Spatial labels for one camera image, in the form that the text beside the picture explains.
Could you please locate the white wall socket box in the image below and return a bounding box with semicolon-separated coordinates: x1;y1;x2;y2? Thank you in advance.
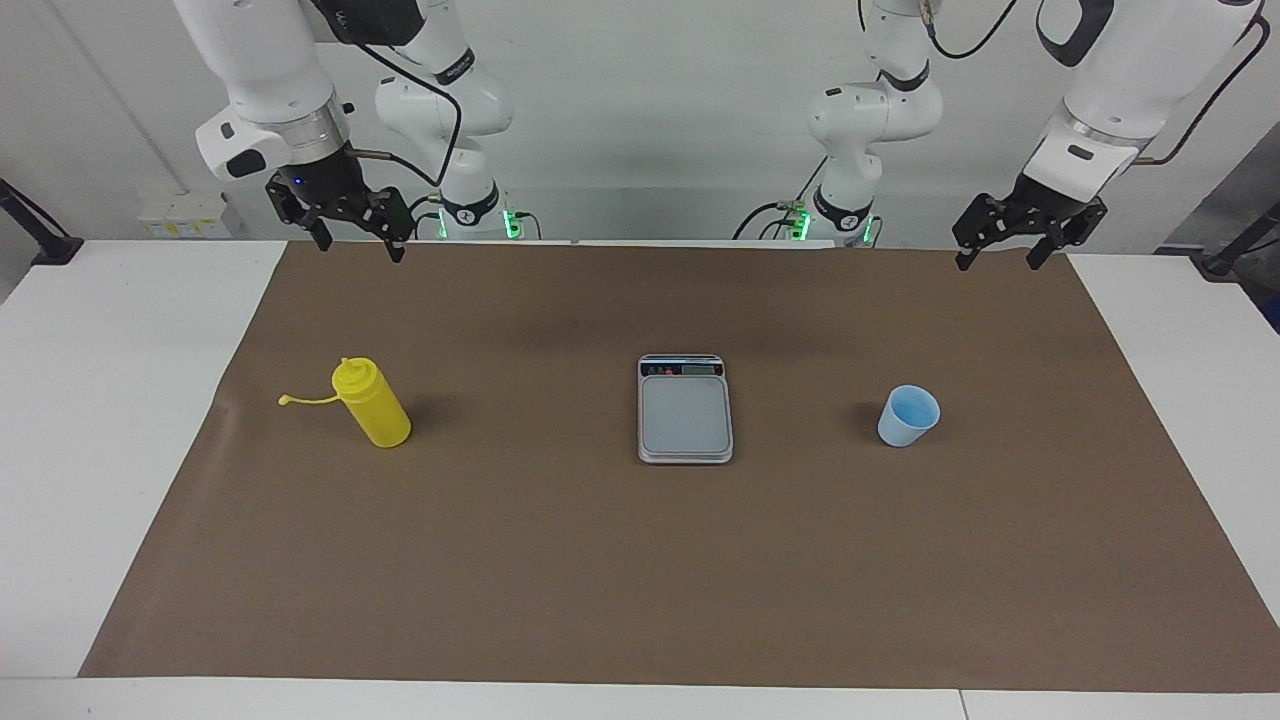
138;192;231;239

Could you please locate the black right arm base cable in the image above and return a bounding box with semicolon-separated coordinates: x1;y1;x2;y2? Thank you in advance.
395;193;446;241

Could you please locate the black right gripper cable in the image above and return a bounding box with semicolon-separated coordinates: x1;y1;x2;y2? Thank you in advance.
345;40;464;191

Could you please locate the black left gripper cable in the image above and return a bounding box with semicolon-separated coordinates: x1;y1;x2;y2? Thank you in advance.
1135;15;1271;166

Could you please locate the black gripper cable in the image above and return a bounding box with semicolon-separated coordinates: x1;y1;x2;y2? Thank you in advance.
1135;15;1271;166
345;40;464;191

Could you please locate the brown paper table mat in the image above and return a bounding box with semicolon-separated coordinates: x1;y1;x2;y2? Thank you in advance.
78;240;1280;694

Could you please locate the silver digital kitchen scale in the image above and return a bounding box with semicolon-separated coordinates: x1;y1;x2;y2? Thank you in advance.
637;353;734;465

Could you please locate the yellow squeeze bottle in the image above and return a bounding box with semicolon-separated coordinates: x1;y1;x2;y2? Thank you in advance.
278;357;412;449

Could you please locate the black left arm joint cable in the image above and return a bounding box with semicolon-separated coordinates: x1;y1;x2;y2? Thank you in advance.
925;0;1021;61

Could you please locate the light blue plastic cup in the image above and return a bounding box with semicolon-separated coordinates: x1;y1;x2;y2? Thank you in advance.
878;385;941;448

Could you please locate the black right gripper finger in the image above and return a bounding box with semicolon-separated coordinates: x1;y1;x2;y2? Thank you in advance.
350;187;413;264
265;175;333;253

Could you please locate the black arm base cable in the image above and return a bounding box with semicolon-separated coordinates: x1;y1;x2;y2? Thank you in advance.
732;155;831;241
395;193;446;241

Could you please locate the black clamp stand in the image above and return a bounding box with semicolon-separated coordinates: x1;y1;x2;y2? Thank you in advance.
0;178;84;266
1200;200;1280;279

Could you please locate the black left arm base cable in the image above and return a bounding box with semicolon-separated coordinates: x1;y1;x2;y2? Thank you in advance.
732;155;831;241

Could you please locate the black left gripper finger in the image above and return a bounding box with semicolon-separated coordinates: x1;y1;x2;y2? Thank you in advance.
952;195;1017;272
1027;198;1109;271

